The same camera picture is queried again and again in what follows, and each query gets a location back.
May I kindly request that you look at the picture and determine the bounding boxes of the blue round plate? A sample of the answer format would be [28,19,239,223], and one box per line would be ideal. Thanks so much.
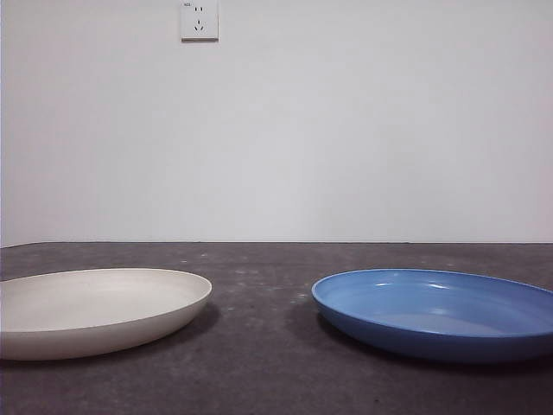
[311,267,553,364]

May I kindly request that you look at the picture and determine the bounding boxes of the white round plate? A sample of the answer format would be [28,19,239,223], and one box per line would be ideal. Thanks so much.
[0,267,213,361]

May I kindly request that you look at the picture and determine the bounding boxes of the white wall socket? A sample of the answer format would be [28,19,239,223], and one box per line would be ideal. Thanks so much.
[181,0,220,44]

